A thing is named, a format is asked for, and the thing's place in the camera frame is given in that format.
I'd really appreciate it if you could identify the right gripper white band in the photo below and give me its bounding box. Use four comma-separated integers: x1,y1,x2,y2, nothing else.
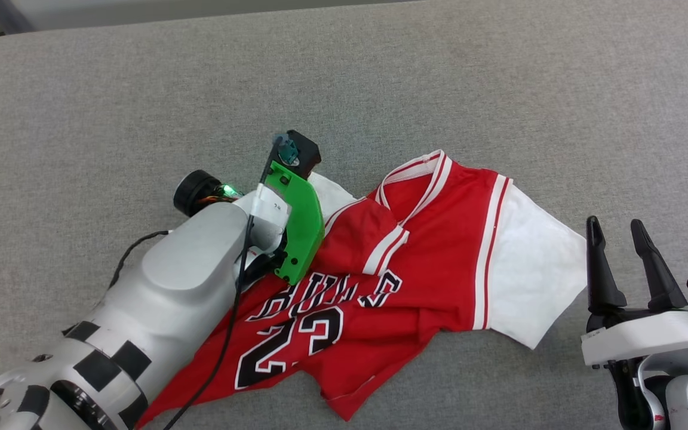
580,216,688,367

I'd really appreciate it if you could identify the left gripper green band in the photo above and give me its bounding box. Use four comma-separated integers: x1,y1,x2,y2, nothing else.
173,161,325,286

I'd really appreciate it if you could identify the red and white basketball jersey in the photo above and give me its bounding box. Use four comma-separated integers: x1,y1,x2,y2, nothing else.
135,149,587,429

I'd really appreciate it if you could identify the white paper label tag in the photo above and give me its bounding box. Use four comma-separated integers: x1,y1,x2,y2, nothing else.
256,184,291,220

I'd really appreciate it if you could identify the white partition panel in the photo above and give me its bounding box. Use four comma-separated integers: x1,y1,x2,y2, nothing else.
10,0,425,32

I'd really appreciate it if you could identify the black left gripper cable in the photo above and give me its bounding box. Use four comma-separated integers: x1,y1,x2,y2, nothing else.
162,134,300,430

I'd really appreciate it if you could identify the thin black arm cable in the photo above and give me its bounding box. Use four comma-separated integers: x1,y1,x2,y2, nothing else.
107,229,173,291

